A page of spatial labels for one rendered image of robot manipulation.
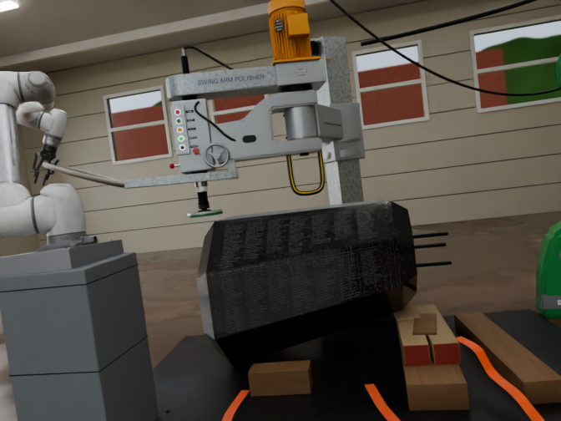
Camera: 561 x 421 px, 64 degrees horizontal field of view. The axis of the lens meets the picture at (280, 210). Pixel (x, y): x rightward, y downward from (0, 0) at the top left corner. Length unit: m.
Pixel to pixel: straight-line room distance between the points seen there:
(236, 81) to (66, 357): 1.71
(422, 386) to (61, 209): 1.67
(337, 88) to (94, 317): 2.31
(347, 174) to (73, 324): 2.16
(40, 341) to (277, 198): 7.12
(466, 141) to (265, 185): 3.78
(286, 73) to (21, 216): 1.61
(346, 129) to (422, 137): 5.46
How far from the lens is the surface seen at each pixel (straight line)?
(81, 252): 1.97
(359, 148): 3.39
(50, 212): 2.07
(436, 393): 2.12
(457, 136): 8.79
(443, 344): 2.24
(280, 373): 2.31
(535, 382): 2.20
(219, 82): 2.77
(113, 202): 10.07
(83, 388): 2.02
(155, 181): 2.78
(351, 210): 2.49
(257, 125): 2.74
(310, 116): 2.81
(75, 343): 1.97
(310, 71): 2.82
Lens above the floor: 1.02
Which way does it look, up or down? 3 degrees down
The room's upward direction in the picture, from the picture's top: 7 degrees counter-clockwise
